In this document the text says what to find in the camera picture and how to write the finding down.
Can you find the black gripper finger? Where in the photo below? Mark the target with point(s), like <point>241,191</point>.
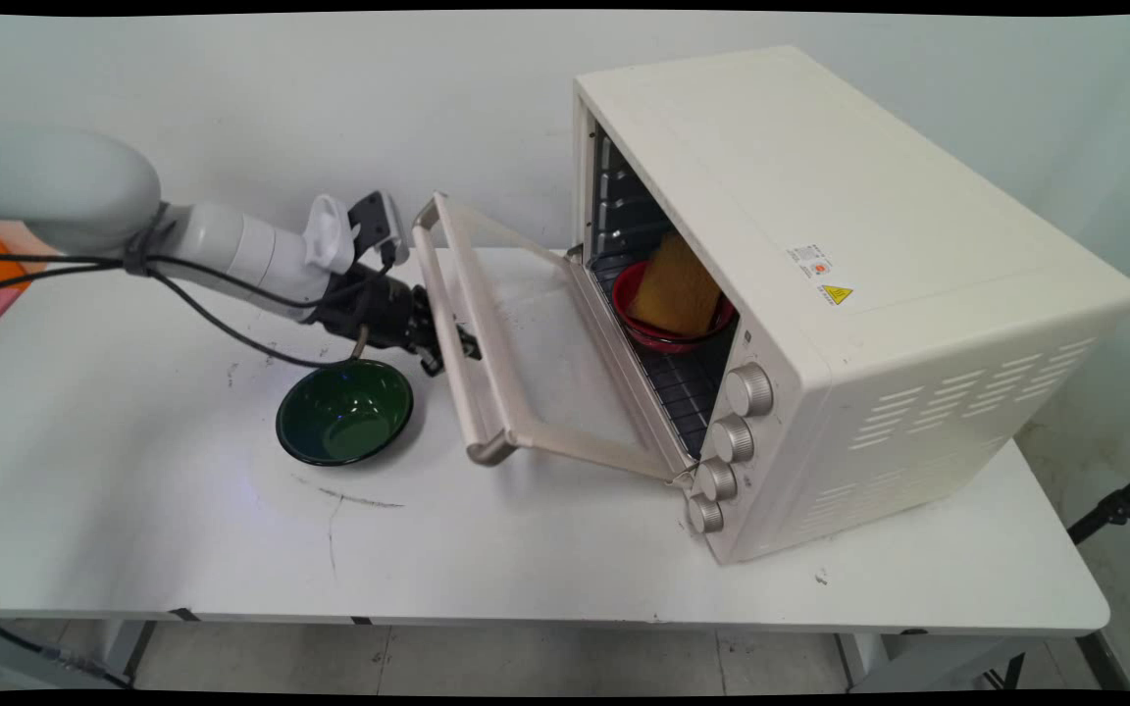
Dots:
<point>467,343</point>
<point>433,353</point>

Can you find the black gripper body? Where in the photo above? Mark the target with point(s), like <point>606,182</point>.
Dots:
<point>369,309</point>

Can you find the cream glass oven door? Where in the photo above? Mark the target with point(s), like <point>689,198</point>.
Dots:
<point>526,363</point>

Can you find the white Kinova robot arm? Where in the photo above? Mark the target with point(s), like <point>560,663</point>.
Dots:
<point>65,191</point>

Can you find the dark green bowl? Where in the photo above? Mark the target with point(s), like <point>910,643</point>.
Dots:
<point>344,414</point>

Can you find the red bowl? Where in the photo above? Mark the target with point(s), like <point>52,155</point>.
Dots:
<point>668,338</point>

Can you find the yellow sponge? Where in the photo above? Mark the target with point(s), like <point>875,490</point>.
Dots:
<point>678,284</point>

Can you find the large silver oven knob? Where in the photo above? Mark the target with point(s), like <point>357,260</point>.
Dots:
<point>748,389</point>

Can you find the small silver oven knob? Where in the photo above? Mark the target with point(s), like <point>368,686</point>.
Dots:
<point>704,514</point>

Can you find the white label sticker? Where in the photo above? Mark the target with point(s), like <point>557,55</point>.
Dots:
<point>809,261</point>

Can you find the yellow warning sticker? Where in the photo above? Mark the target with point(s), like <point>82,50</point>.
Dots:
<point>835,294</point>

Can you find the cream toaster oven body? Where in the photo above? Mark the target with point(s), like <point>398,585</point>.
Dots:
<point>869,294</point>

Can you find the white table leg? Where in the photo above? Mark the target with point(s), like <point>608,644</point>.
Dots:
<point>119,647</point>

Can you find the black tripod stand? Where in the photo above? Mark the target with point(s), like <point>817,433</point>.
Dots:
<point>1119,505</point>

